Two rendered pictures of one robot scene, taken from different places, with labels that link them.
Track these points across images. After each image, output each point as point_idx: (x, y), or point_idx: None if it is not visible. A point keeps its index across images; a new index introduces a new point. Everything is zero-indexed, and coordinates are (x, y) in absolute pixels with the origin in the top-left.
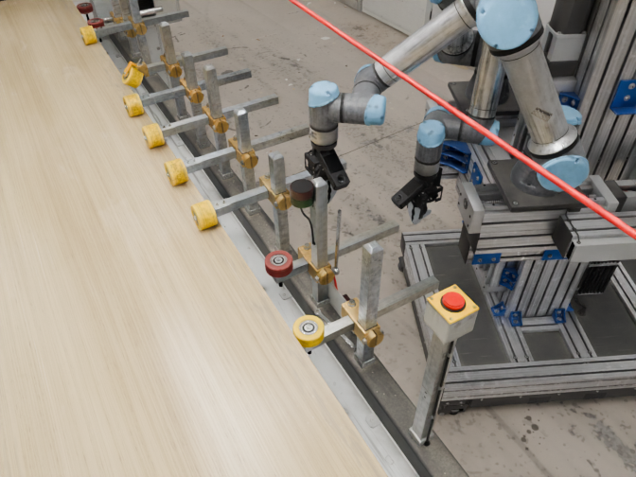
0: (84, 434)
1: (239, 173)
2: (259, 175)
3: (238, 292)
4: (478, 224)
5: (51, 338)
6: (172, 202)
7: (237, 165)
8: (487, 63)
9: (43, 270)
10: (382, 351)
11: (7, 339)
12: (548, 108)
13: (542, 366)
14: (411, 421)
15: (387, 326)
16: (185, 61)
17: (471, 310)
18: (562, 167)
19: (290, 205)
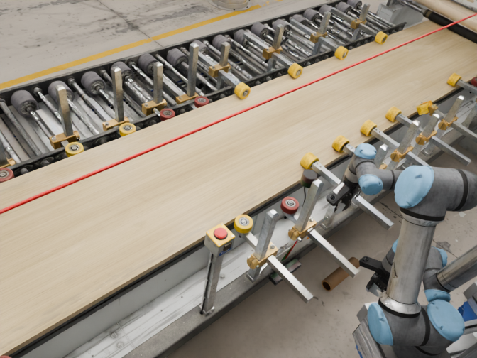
0: (169, 148)
1: (451, 231)
2: (457, 244)
3: (260, 188)
4: (362, 316)
5: (215, 126)
6: (319, 150)
7: (458, 227)
8: (469, 251)
9: (253, 114)
10: (324, 355)
11: (211, 113)
12: (397, 270)
13: None
14: (214, 304)
15: (348, 357)
16: (431, 117)
17: (216, 242)
18: (375, 314)
19: None
